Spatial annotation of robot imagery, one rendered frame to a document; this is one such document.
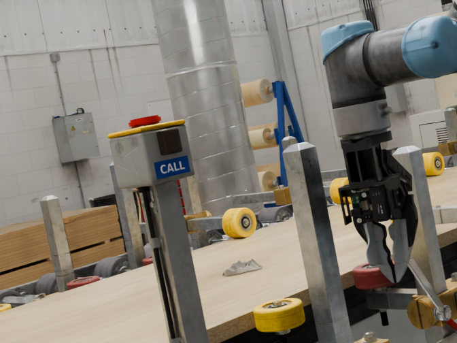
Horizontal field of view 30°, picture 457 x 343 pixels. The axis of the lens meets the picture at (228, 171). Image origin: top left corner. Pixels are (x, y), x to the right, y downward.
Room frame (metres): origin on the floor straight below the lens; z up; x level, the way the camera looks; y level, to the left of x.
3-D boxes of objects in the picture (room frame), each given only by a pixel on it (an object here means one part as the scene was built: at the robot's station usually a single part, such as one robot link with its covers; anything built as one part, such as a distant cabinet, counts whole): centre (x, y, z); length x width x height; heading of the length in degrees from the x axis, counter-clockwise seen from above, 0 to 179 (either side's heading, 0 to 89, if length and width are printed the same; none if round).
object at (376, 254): (1.18, -0.18, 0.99); 0.06 x 0.03 x 0.09; 152
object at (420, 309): (1.40, -0.31, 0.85); 0.14 x 0.06 x 0.05; 132
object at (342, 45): (1.18, -0.20, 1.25); 0.09 x 0.08 x 0.11; 44
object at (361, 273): (1.52, -0.22, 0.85); 0.08 x 0.08 x 0.11
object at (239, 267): (1.76, 0.01, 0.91); 0.09 x 0.07 x 0.02; 108
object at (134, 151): (1.04, 0.09, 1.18); 0.07 x 0.07 x 0.08; 42
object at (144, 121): (1.04, 0.09, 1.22); 0.04 x 0.04 x 0.02
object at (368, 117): (1.18, -0.20, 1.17); 0.08 x 0.08 x 0.05
